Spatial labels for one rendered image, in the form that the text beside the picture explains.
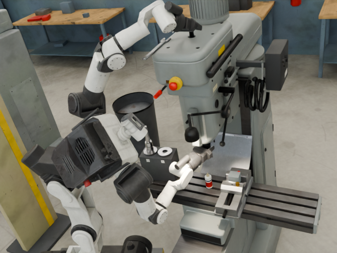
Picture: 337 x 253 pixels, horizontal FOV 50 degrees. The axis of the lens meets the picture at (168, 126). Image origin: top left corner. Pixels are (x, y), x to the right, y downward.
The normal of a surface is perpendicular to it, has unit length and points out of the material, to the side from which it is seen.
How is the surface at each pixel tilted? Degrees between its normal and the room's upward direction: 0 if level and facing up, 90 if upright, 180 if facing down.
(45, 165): 90
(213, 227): 0
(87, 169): 65
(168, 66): 90
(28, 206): 90
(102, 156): 59
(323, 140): 0
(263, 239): 0
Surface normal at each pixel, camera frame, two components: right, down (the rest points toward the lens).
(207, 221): -0.16, -0.83
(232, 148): -0.46, 0.10
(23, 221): 0.89, 0.11
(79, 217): -0.13, 0.55
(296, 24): -0.43, 0.55
